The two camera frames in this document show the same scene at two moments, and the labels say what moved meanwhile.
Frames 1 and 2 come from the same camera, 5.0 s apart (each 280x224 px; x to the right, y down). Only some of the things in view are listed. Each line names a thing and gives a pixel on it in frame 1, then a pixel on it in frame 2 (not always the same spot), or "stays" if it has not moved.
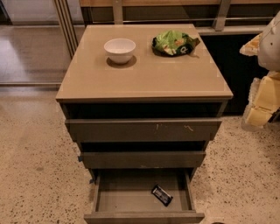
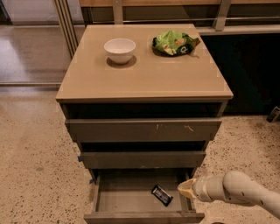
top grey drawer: x=142 y=130 stays
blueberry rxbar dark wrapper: x=162 y=195 stays
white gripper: x=270 y=48 -> x=199 y=188
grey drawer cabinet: x=144 y=101 stays
